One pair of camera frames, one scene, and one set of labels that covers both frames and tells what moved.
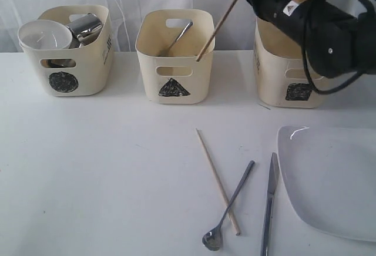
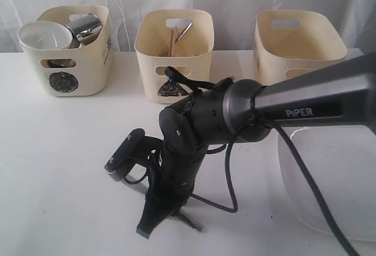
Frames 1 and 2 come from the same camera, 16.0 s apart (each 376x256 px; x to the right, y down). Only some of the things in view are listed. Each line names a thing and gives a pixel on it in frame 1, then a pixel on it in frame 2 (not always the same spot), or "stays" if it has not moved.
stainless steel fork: [190, 24] stays
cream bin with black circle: [71, 72] stays
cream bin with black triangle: [168, 43] stays
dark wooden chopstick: [218, 26] → [171, 42]
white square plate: [329, 175] stays
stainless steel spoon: [212, 241] → [194, 205]
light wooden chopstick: [224, 198] → [175, 40]
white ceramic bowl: [42, 34] stays
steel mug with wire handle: [86, 30] stays
